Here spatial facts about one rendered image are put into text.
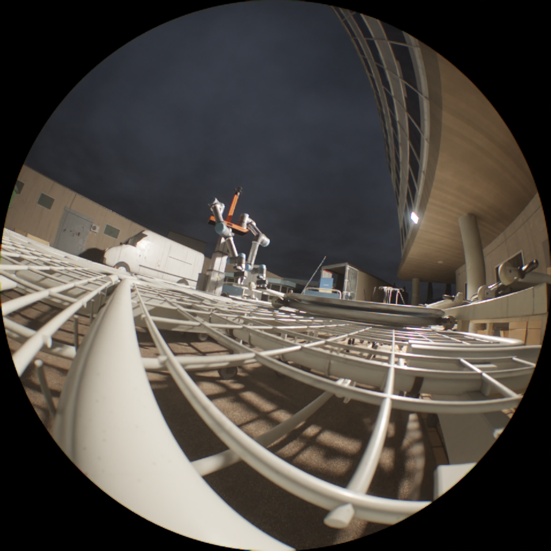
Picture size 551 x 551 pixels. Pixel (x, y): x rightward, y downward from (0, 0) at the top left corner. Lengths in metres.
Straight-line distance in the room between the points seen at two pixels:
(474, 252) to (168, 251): 11.08
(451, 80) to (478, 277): 3.92
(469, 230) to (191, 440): 5.68
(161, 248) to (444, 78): 9.90
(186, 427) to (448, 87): 3.90
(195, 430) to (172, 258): 8.43
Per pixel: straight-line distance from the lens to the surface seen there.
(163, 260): 8.59
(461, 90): 3.41
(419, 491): 0.74
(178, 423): 0.74
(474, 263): 5.11
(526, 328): 3.09
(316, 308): 0.77
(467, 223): 5.50
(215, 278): 1.99
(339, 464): 0.71
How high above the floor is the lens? 0.52
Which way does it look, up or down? 9 degrees up
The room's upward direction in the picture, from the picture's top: 10 degrees clockwise
